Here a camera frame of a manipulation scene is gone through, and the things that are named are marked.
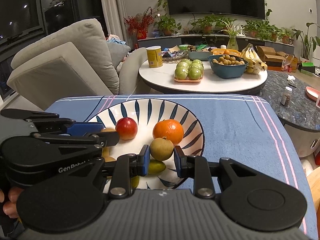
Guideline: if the teal bowl of longans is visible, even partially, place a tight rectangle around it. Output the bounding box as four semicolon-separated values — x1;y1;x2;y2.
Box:
208;54;248;79

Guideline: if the blue striped tablecloth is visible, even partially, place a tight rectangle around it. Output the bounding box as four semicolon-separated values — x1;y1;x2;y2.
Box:
47;94;318;239

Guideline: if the large orange tangerine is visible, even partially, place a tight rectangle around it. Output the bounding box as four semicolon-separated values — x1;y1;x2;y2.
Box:
152;119;184;145

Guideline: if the glass vase with plant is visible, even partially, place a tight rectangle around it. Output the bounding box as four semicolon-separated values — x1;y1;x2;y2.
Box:
222;21;243;50

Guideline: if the dark tv console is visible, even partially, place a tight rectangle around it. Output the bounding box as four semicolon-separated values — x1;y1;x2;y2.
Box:
138;34;295;55

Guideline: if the orange fruit basket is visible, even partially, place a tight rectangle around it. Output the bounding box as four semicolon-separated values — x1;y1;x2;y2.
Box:
212;48;240;56

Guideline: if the dark marble round table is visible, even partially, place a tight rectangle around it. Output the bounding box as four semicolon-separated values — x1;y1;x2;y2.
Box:
260;70;319;158

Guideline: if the pink dish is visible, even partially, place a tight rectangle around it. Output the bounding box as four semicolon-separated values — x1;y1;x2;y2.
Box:
305;86;320;101

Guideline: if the banana bunch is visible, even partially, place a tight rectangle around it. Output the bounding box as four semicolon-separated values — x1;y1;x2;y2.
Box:
240;43;267;75

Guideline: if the teal basket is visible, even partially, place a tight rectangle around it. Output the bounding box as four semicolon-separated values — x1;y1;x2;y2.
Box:
188;51;213;61

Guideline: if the cardboard box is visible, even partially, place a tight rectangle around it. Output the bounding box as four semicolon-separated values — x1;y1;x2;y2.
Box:
256;46;285;68

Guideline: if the white round coffee table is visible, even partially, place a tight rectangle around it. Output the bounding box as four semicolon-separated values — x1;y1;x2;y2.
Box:
138;55;269;95

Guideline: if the small spice jar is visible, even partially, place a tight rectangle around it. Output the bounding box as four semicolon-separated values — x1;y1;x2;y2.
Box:
280;86;292;106

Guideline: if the tall potted floor plant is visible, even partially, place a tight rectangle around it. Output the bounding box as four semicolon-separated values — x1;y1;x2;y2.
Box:
292;22;319;60

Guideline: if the tray of green apples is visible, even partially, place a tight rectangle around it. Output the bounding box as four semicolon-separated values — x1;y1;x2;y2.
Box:
174;59;204;83

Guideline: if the person left hand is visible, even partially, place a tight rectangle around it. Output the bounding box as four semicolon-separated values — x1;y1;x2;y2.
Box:
0;187;24;218

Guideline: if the yellow canister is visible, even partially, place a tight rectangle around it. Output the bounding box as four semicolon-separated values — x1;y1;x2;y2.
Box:
146;46;163;68

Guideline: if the white blue striped bowl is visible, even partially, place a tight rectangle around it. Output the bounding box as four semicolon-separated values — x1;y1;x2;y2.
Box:
86;98;206;190

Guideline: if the red flower arrangement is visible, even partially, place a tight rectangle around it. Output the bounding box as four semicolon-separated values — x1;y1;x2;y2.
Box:
124;7;154;40

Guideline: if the small green fruit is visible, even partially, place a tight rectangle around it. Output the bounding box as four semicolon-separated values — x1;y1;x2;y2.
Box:
131;176;140;189
148;159;166;175

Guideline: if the beige recliner sofa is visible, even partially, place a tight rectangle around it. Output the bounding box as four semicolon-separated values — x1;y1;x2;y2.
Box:
7;19;151;110

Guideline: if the red apple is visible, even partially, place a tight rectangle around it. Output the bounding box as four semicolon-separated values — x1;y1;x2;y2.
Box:
116;117;138;140

